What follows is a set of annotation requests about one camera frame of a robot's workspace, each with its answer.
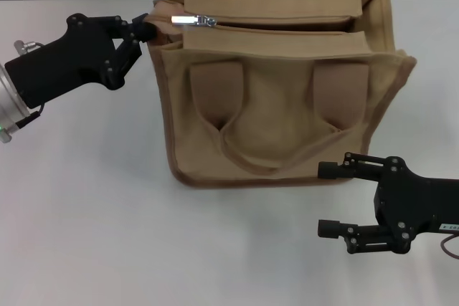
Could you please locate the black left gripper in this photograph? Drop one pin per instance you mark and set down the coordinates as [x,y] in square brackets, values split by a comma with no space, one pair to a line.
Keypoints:
[64,62]

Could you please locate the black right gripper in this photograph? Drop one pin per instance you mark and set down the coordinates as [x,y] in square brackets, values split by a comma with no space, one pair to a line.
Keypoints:
[416,205]

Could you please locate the silver metal zipper pull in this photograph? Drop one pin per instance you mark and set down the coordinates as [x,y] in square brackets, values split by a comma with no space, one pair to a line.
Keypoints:
[186,20]

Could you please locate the khaki canvas food bag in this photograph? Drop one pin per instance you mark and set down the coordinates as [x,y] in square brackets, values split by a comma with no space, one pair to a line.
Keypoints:
[272,105]

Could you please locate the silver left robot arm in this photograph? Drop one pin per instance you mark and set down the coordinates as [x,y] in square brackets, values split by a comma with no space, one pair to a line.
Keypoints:
[9,112]

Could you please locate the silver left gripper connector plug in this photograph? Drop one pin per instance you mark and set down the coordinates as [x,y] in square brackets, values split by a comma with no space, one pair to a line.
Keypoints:
[27,47]

